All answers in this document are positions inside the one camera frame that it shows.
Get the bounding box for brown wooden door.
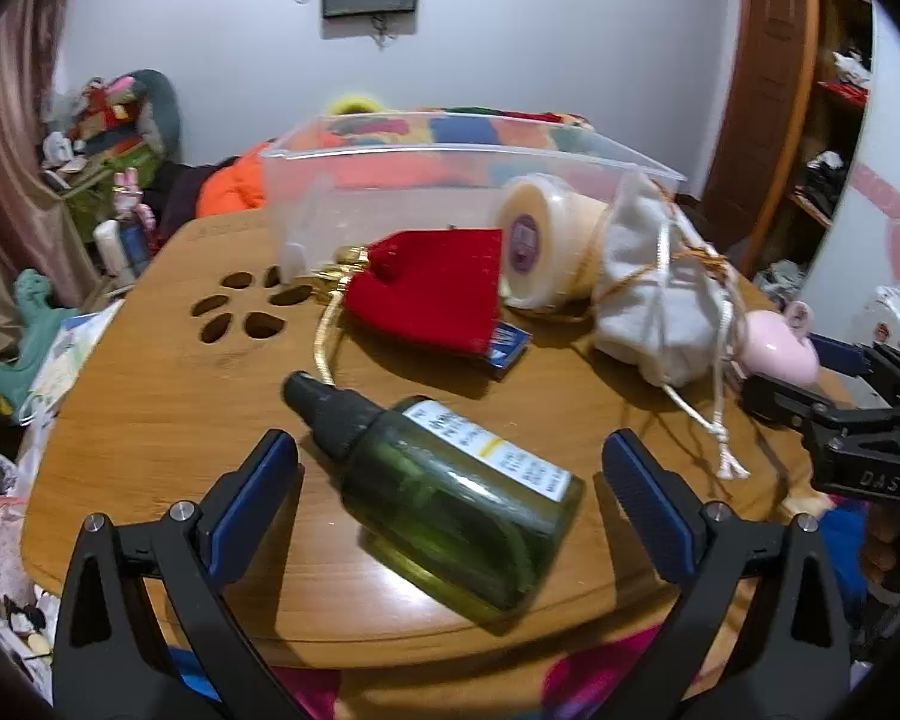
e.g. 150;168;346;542
701;0;822;271

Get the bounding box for open wooden shelf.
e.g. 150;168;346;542
787;0;878;256

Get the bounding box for pink round case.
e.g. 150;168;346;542
739;300;822;383

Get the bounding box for small blue packet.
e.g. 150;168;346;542
487;321;532;382

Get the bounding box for orange pillow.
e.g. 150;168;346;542
195;139;278;222

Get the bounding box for cream plastic tub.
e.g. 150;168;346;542
495;174;616;310

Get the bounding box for grey plush cushion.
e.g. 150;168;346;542
131;69;185;166

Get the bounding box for wooden desktop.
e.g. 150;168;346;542
19;214;826;672

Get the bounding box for colourful patchwork blanket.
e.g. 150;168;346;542
300;94;646;188

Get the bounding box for green patterned gift bag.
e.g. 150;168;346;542
56;150;158;241

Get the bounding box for printed paper sheets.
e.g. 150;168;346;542
22;307;125;428

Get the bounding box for yellow foam arch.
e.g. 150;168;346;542
326;92;387;117

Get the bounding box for clear plastic storage box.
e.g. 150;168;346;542
259;111;687;297

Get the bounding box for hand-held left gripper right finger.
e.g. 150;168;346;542
601;427;850;720

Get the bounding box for pink striped curtain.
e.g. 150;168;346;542
0;0;113;331

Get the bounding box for pink patterned cloth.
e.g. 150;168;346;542
270;622;691;720

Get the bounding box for red pouch with gold trim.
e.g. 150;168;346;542
313;229;505;393

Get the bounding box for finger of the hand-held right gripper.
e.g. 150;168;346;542
741;373;900;445
807;335;900;395

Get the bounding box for pink rabbit toy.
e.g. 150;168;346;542
112;169;157;230

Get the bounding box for white cup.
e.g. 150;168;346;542
94;219;128;275

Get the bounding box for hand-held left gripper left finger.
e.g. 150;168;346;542
52;429;316;720

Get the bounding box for teal plush animal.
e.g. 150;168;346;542
0;270;83;406

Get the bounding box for dark cloth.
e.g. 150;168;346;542
157;157;241;241

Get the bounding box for white drawstring pouch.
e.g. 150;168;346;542
592;178;751;481

